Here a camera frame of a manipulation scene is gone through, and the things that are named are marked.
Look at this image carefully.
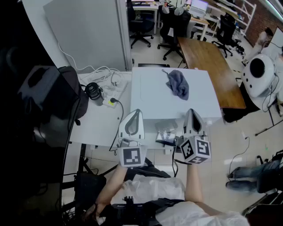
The floor cable with white adapter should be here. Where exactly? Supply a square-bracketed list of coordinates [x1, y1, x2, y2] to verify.
[228, 131, 251, 178]

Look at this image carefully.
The grey cloth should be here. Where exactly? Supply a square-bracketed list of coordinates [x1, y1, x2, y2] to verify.
[161, 69, 190, 101]

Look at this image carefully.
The small screen device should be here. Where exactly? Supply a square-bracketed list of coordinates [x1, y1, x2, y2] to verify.
[155, 130, 177, 147]

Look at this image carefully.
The wood top desk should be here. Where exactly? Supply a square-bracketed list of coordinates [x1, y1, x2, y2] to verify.
[190, 16, 210, 41]

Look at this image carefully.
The grey flat box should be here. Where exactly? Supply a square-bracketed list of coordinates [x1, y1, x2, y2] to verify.
[154, 120, 179, 133]

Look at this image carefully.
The white shelf rack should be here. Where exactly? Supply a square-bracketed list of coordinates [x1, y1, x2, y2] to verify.
[207, 0, 257, 37]

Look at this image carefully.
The black office chair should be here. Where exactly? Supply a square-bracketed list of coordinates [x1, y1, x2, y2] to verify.
[157, 5, 192, 61]
[211, 13, 242, 59]
[127, 0, 156, 49]

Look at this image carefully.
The black bag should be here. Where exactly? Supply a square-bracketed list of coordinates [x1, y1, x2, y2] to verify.
[74, 171, 107, 221]

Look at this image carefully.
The white pod backpack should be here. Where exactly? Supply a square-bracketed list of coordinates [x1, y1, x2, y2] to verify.
[241, 54, 278, 98]

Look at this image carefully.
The black cylindrical bottle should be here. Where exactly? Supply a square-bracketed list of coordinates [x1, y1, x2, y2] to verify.
[85, 82, 105, 107]

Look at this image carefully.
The person's left forearm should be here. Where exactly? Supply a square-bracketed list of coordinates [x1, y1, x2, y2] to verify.
[96, 165, 128, 214]

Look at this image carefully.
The black chest mount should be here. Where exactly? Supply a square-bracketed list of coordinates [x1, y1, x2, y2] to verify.
[99, 195, 186, 226]

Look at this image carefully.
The tangle of white cables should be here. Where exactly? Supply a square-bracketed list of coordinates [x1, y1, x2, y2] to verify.
[79, 67, 131, 94]

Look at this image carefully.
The open laptop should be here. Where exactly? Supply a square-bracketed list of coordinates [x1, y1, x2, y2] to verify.
[190, 0, 209, 17]

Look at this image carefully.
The black tripod stand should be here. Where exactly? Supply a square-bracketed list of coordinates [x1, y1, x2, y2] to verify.
[255, 94, 283, 137]

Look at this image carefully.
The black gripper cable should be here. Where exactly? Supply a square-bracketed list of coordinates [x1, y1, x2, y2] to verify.
[172, 136, 188, 177]

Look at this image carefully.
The person's white shirt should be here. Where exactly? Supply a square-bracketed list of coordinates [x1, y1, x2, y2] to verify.
[110, 177, 250, 226]

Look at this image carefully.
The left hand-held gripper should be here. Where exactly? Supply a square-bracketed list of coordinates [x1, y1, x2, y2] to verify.
[116, 109, 148, 168]

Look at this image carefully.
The black plug with cable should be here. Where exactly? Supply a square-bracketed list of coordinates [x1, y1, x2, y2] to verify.
[109, 98, 125, 156]

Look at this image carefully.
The grey partition panel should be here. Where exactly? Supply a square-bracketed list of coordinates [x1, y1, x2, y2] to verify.
[43, 0, 131, 72]

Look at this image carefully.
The large black display screen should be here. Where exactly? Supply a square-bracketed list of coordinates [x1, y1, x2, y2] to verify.
[0, 0, 77, 226]

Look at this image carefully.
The white power strip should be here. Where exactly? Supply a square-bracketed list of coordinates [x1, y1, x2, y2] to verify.
[102, 81, 129, 109]

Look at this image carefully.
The black backpack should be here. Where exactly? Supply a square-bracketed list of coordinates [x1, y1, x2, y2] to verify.
[57, 65, 89, 127]

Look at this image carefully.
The white office desk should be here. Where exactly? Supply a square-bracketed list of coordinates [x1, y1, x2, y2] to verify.
[130, 2, 160, 35]

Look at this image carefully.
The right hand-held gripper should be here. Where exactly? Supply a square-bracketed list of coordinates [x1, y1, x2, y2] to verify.
[176, 108, 212, 165]

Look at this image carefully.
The person's right forearm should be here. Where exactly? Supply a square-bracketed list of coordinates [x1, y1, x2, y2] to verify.
[184, 163, 205, 203]

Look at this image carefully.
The brown wooden table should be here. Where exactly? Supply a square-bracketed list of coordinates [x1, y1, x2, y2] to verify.
[177, 37, 247, 109]

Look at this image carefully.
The long white cable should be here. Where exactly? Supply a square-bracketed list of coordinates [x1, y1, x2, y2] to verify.
[57, 41, 98, 72]

